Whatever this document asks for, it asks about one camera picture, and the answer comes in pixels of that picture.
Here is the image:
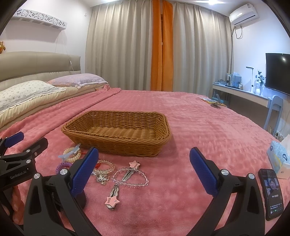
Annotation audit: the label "purple spiral hair tie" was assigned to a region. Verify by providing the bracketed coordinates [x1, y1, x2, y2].
[55, 161, 73, 175]

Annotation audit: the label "black smartphone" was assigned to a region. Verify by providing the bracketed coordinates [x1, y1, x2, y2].
[258, 169, 284, 221]

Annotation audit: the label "books on desk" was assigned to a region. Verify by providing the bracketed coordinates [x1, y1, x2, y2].
[226, 72, 242, 88]

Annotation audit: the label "white floral pillow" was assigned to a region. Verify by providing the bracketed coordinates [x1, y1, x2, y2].
[1, 80, 66, 113]

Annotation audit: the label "white air conditioner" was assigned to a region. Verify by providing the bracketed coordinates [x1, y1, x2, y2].
[229, 3, 259, 26]

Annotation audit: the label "orange curtain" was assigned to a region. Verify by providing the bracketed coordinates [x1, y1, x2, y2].
[150, 1, 173, 91]

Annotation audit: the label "items on bed edge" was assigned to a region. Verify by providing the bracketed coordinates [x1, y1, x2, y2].
[200, 97, 226, 109]

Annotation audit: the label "cream spiral hair tie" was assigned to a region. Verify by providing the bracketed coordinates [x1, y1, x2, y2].
[62, 147, 82, 163]

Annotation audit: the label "clear bead bracelet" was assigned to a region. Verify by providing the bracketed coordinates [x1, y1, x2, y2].
[111, 167, 150, 188]

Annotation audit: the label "tissue box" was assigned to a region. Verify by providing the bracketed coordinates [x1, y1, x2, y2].
[267, 134, 290, 180]

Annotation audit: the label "light blue chair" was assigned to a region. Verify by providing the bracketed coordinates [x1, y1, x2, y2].
[263, 95, 284, 136]

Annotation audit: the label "beige curtains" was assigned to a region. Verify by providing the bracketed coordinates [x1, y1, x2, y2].
[85, 1, 233, 95]

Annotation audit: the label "orange plush toy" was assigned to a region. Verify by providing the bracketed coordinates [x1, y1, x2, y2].
[0, 41, 6, 54]

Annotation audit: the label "pink star hair clip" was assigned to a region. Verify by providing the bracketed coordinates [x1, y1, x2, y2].
[122, 160, 141, 182]
[105, 184, 120, 210]

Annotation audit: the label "white desk lamp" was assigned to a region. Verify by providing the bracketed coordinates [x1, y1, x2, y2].
[246, 66, 254, 93]

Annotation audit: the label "brown wicker basket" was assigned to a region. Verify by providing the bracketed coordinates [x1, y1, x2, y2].
[61, 110, 171, 157]

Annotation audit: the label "black television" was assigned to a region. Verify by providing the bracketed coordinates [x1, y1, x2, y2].
[265, 53, 290, 95]

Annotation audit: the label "white vase with flowers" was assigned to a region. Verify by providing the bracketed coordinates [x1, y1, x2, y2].
[254, 70, 265, 95]

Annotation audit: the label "lilac pillow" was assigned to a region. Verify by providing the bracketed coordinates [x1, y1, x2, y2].
[48, 73, 108, 89]

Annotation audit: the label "cream folded quilt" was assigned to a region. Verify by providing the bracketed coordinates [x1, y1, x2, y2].
[1, 83, 110, 131]

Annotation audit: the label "person's left hand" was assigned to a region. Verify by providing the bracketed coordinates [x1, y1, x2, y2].
[11, 186, 25, 225]

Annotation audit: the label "beige padded headboard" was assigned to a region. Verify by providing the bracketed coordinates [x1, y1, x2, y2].
[1, 51, 81, 91]

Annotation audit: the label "white desk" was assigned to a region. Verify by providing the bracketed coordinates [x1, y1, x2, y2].
[212, 82, 271, 116]

